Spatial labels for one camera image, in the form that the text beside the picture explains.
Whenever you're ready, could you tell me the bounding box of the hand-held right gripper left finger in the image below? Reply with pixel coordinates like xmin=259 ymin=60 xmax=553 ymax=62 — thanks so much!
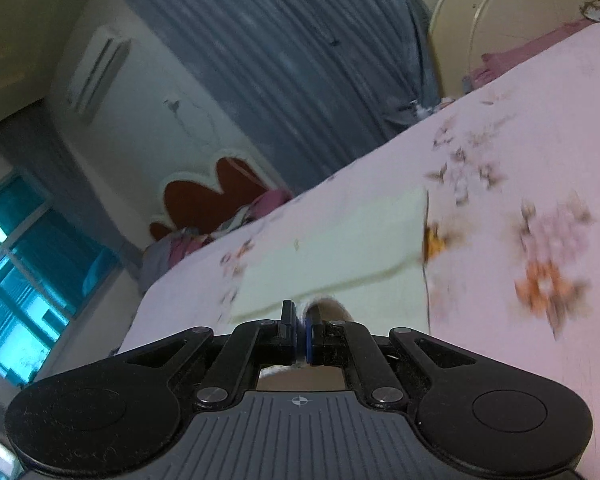
xmin=115 ymin=300 xmax=298 ymax=408

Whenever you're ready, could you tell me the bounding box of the blue curtain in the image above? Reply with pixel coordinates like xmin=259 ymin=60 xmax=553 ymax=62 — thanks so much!
xmin=100 ymin=0 xmax=443 ymax=201

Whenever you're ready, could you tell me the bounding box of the white air conditioner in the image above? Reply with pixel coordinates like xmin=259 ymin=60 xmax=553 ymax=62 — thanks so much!
xmin=62 ymin=27 xmax=131 ymax=123

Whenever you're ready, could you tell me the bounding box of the grey curtain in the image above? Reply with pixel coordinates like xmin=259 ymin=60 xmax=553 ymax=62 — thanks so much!
xmin=0 ymin=110 xmax=146 ymax=273

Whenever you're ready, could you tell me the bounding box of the pink pillow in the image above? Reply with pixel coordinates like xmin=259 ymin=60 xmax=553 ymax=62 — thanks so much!
xmin=462 ymin=17 xmax=600 ymax=93

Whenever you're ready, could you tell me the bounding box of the window with teal glass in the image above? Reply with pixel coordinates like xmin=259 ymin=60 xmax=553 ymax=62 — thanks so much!
xmin=0 ymin=170 xmax=121 ymax=386

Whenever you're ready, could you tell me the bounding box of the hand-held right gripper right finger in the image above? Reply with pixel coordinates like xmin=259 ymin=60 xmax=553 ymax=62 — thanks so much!
xmin=304 ymin=307 xmax=476 ymax=406

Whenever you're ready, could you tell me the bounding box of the pile of clothes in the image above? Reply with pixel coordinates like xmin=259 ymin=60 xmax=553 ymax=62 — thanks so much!
xmin=140 ymin=190 xmax=293 ymax=291

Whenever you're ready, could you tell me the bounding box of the red heart-shaped headboard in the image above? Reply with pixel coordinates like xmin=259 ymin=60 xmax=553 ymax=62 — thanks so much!
xmin=147 ymin=150 xmax=281 ymax=241

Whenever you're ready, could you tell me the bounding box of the pale green knitted sweater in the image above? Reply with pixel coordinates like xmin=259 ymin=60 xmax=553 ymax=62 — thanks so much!
xmin=228 ymin=187 xmax=431 ymax=333

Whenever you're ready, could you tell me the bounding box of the pink floral bedsheet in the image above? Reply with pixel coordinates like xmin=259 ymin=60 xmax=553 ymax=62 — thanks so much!
xmin=115 ymin=22 xmax=600 ymax=480

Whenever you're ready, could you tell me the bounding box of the cream round headboard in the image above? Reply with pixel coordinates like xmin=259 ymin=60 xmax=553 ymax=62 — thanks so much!
xmin=427 ymin=0 xmax=600 ymax=98

